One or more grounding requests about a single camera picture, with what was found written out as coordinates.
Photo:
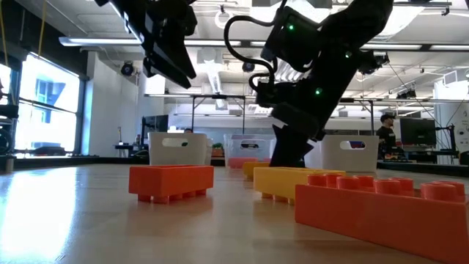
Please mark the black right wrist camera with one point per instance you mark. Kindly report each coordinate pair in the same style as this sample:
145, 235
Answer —
267, 95

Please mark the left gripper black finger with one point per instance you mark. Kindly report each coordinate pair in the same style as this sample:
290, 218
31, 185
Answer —
165, 73
176, 55

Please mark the black background desk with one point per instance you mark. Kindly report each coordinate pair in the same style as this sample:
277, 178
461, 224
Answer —
126, 146

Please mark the orange background box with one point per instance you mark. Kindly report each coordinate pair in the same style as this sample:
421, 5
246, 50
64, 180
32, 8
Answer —
218, 153

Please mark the gray cylindrical post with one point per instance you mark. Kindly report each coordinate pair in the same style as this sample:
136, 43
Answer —
6, 165

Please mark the large bright window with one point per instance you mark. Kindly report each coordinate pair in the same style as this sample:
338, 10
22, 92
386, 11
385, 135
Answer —
47, 124

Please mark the black box shaped equipment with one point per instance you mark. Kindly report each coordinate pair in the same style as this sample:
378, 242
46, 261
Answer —
7, 111

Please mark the clear plastic bin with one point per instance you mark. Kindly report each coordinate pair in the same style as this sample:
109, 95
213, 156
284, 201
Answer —
234, 146

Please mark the white plastic bin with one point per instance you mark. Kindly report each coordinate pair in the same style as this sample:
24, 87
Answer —
362, 161
161, 154

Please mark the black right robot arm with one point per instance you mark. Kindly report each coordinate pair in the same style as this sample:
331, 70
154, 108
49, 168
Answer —
348, 36

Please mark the black rounded background object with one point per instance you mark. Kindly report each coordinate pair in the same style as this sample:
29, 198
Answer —
47, 151

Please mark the yellow toy brick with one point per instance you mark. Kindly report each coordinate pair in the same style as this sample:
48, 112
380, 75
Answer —
256, 165
278, 183

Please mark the black monitor stand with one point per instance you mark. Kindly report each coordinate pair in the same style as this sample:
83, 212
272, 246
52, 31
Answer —
452, 141

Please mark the black ceiling camera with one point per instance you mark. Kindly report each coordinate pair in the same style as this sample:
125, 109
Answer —
248, 66
374, 60
406, 94
127, 68

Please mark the black computer monitor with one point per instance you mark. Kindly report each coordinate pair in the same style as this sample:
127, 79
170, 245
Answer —
155, 126
417, 132

